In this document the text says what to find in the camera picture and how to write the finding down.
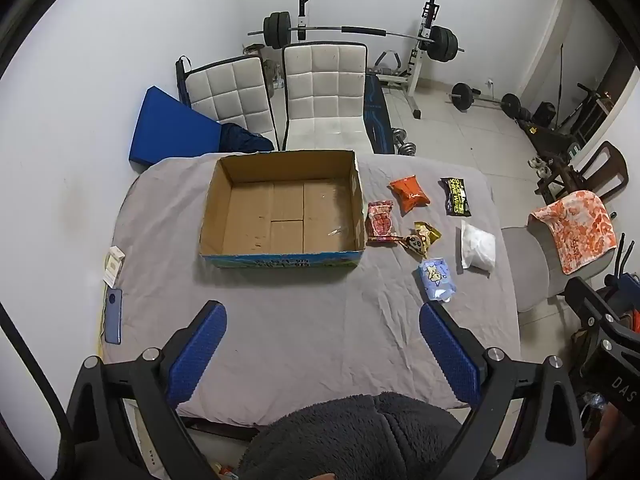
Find brown wooden chair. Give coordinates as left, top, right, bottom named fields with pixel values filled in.
left=535, top=141, right=629, bottom=206

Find orange snack packet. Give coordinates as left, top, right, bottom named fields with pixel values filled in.
left=388, top=175, right=432, bottom=211

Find white weight bench rack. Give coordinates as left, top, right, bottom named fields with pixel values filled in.
left=295, top=0, right=441, bottom=121

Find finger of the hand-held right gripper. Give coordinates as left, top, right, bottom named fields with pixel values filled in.
left=565, top=277, right=618, bottom=333

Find black packet with yellow print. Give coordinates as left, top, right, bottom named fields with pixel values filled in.
left=439, top=176, right=473, bottom=218

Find dark grey fleece garment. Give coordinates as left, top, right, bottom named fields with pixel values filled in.
left=235, top=392, right=498, bottom=480

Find white plastic packet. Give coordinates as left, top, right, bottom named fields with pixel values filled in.
left=459, top=221, right=497, bottom=277

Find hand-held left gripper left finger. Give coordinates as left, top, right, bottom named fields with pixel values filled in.
left=64, top=300, right=228, bottom=480

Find blue foam mat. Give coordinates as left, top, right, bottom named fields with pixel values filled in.
left=128, top=86, right=224, bottom=166

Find blue smartphone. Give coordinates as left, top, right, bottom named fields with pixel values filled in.
left=104, top=287, right=124, bottom=345

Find black bench pad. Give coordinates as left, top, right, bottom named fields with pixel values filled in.
left=364, top=74, right=396, bottom=155

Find black exercise machine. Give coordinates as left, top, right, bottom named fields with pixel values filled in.
left=520, top=82, right=616, bottom=156

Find grey upholstered chair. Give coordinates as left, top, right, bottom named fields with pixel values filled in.
left=500, top=225, right=621, bottom=313

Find yellow snack packet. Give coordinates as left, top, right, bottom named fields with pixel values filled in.
left=398, top=221, right=443, bottom=260

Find long barbell with black plates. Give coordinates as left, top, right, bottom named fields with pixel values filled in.
left=247, top=10, right=465, bottom=63

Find red flowered snack packet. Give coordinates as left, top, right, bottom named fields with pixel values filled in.
left=366, top=201, right=401, bottom=245

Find light blue cartoon packet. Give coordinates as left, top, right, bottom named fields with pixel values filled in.
left=418, top=256, right=458, bottom=303

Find black cable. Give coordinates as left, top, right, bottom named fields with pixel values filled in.
left=0, top=302, right=76, bottom=480

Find small white box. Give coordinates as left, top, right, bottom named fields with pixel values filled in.
left=102, top=246, right=126, bottom=285

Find dark blue cloth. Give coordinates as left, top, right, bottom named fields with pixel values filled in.
left=218, top=122, right=275, bottom=153

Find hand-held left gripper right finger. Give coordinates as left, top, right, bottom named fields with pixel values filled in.
left=419, top=301, right=588, bottom=480

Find white padded chair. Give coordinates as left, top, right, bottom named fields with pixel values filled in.
left=281, top=42, right=373, bottom=152
left=175, top=56, right=278, bottom=152

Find short barbell with black plates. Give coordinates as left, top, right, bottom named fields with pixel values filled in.
left=451, top=82, right=523, bottom=120

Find cardboard box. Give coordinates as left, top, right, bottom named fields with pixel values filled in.
left=199, top=150, right=367, bottom=268

